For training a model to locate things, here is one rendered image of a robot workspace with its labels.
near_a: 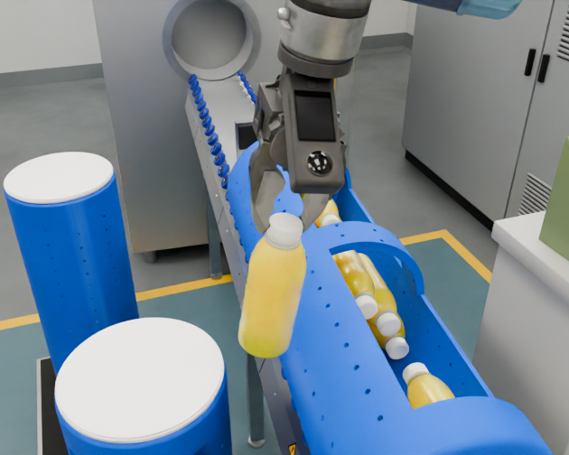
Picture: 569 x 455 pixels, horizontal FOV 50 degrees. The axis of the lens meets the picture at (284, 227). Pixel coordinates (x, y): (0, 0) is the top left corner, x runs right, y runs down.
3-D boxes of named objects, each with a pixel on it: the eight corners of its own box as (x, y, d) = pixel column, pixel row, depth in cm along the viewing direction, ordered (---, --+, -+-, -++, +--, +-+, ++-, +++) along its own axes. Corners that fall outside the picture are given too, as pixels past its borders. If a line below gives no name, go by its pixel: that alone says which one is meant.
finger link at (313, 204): (313, 202, 74) (317, 137, 68) (328, 235, 69) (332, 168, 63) (288, 207, 73) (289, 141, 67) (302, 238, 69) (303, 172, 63)
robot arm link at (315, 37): (380, 22, 53) (290, 13, 50) (367, 71, 55) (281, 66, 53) (353, -9, 58) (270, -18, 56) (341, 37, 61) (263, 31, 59)
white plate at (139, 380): (42, 345, 108) (43, 349, 109) (71, 467, 87) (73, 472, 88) (191, 300, 118) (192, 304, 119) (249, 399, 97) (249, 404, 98)
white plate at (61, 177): (132, 161, 169) (133, 164, 170) (51, 145, 178) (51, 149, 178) (69, 208, 147) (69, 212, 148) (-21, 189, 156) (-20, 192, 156)
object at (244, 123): (267, 163, 192) (266, 116, 184) (270, 169, 189) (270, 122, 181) (236, 166, 190) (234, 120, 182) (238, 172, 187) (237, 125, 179)
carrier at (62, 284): (167, 385, 217) (99, 364, 226) (135, 163, 170) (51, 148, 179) (122, 448, 195) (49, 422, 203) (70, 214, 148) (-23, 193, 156)
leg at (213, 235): (221, 272, 298) (213, 155, 265) (223, 279, 294) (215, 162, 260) (209, 273, 297) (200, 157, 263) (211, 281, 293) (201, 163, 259)
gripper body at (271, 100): (313, 133, 69) (339, 29, 62) (337, 176, 63) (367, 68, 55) (248, 130, 67) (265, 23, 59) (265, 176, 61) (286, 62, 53)
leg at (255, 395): (263, 433, 218) (258, 295, 184) (266, 446, 213) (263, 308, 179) (247, 436, 217) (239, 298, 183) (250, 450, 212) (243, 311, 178)
